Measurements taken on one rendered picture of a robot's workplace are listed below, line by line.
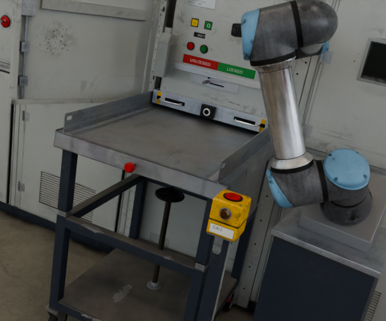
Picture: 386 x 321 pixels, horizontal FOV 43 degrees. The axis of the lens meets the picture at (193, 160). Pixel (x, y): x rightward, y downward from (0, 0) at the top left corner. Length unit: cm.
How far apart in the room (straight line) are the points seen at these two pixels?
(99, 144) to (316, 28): 77
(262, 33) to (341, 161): 40
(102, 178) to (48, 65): 70
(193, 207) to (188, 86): 58
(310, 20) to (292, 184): 42
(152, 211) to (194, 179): 95
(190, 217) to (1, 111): 116
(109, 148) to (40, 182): 117
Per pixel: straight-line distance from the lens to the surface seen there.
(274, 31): 121
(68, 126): 167
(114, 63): 215
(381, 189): 155
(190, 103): 208
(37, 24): 196
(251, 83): 195
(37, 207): 277
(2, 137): 280
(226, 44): 201
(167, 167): 148
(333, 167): 132
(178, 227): 235
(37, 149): 265
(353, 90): 196
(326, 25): 125
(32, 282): 238
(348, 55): 195
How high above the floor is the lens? 137
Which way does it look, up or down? 19 degrees down
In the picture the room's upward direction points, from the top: 11 degrees clockwise
